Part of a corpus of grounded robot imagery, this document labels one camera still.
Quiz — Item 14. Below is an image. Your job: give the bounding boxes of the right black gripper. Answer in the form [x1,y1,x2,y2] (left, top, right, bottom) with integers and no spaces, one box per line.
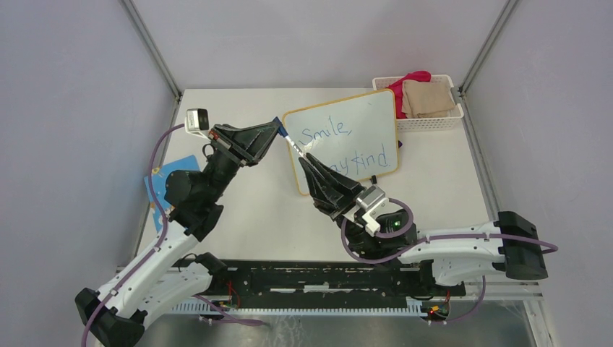
[300,153,379,255]

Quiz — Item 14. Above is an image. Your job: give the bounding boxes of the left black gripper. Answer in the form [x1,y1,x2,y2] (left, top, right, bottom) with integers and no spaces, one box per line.
[205,121,283,202]

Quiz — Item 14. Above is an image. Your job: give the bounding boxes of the blue marker cap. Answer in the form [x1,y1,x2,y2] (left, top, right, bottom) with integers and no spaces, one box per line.
[273,117,288,137]

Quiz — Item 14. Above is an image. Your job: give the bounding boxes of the blue capped whiteboard marker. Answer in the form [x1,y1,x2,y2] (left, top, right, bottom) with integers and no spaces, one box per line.
[283,134,305,158]

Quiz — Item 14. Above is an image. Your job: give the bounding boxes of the yellow framed whiteboard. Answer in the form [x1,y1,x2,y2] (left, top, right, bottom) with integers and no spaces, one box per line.
[281,89,399,181]

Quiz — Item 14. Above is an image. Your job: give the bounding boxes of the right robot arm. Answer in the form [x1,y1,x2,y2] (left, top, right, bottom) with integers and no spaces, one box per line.
[299,153,559,295]

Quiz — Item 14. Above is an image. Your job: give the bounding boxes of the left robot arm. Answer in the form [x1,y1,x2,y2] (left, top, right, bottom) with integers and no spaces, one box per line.
[75,119,282,346]

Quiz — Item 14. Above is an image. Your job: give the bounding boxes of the beige cloth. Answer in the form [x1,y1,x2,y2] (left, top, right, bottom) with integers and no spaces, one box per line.
[401,80,455,119]

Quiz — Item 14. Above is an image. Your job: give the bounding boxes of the white plastic basket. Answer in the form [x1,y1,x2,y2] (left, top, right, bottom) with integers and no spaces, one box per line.
[372,74,464,132]

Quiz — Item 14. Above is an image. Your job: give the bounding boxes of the red cloth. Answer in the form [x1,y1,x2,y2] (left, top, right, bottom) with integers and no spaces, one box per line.
[386,70,432,119]

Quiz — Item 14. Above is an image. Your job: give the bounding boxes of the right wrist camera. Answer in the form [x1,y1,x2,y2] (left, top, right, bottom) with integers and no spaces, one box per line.
[353,185,389,236]

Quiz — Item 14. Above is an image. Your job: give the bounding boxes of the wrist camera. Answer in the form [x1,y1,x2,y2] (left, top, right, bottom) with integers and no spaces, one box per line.
[184,108,210,138]
[353,185,389,236]

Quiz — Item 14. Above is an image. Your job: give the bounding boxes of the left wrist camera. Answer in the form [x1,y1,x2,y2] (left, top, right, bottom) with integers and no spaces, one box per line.
[184,108,210,138]

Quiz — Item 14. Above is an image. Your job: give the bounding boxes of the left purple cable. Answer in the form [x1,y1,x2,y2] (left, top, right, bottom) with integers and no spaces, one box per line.
[80,123,188,347]

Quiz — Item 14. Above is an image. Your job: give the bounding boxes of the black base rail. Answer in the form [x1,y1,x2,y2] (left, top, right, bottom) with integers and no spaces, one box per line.
[200,260,466,309]

